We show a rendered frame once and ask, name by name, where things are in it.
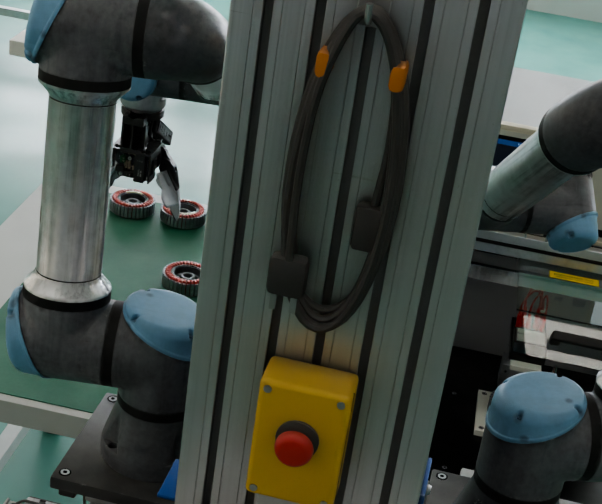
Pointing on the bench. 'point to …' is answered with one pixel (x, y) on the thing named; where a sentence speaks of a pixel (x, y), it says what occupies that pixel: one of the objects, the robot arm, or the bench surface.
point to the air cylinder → (505, 369)
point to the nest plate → (481, 412)
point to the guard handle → (582, 342)
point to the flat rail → (493, 274)
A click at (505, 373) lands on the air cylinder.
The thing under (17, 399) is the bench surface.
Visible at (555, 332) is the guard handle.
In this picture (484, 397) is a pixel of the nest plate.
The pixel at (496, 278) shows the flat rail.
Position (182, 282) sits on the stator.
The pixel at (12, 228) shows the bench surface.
